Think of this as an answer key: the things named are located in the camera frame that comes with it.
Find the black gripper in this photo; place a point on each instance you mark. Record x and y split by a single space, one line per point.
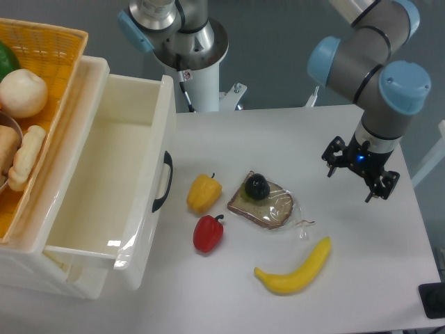
363 160

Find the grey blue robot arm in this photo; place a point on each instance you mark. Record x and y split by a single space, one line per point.
390 93

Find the dark purple mangosteen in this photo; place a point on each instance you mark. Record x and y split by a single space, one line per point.
256 187

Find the wrapped bread slice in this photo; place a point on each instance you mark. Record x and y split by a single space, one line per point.
279 212

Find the yellow banana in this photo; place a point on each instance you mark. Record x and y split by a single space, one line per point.
289 283

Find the black device at edge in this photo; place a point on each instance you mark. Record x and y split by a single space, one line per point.
432 298

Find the yellow bell pepper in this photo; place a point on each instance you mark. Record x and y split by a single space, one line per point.
203 193

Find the red bell pepper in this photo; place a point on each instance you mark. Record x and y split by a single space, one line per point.
207 233

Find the white plastic drawer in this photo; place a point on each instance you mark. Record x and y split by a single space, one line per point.
108 216

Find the yellow woven basket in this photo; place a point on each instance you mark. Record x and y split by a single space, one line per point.
53 53

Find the beige bone-shaped biscuit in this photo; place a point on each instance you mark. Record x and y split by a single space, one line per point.
25 157

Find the white round fruit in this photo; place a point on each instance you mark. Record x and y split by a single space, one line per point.
23 94

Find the bread pieces in bowl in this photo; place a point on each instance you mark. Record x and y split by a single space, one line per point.
11 139

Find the white drawer cabinet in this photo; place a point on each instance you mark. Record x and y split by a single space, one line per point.
23 262

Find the green vegetable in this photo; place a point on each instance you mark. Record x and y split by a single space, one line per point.
8 61

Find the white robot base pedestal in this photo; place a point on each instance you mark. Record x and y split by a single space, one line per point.
189 45

